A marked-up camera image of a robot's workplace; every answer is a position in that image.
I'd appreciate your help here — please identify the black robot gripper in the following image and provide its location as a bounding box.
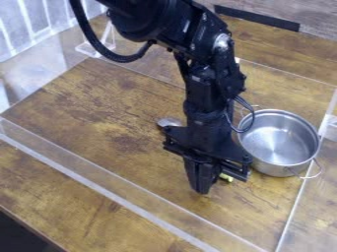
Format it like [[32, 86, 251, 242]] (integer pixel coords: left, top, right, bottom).
[[163, 101, 253, 194]]

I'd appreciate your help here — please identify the stainless steel pot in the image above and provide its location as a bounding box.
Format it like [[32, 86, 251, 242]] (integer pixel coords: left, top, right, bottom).
[[238, 109, 322, 180]]

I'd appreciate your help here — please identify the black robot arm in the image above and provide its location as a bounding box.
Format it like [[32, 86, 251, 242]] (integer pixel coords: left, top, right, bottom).
[[98, 0, 253, 194]]

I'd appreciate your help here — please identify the clear acrylic bracket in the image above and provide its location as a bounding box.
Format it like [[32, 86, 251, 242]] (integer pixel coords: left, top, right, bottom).
[[75, 22, 116, 58]]

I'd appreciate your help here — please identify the black wall strip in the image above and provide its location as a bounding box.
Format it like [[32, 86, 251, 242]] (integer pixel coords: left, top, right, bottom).
[[214, 5, 300, 32]]

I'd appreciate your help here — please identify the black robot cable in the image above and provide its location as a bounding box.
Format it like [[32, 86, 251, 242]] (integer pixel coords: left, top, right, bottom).
[[67, 0, 156, 64]]

